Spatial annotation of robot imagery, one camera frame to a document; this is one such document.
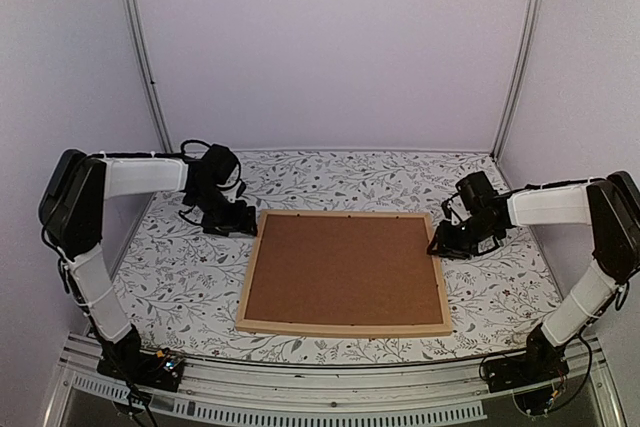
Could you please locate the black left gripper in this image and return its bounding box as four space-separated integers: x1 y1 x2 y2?
188 186 259 237

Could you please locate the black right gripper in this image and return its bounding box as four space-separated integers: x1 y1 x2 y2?
427 214 498 260

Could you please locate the brown frame backing board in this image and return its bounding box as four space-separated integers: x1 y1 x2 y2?
244 214 444 324

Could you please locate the light wooden picture frame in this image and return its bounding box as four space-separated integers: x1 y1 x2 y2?
233 209 451 337

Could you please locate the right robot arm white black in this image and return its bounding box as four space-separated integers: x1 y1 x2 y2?
427 170 639 383

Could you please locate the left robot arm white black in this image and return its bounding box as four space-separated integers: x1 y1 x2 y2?
38 144 258 381

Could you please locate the floral patterned table cover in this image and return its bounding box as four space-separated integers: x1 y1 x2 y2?
115 151 561 365

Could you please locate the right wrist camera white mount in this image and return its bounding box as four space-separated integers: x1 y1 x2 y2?
441 193 466 225

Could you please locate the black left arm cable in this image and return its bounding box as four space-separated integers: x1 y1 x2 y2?
179 140 216 156

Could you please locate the front aluminium rail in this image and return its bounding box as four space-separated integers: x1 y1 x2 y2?
43 335 627 426

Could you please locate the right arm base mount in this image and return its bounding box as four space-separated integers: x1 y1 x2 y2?
479 344 569 393

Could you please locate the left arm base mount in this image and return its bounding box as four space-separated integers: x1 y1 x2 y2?
97 343 185 393

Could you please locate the left aluminium corner post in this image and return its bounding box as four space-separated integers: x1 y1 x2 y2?
123 0 173 152

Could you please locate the aluminium corner post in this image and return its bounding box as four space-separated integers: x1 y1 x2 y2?
123 0 173 152
491 0 543 163

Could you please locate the right aluminium corner post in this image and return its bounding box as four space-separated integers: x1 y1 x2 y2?
491 0 543 163

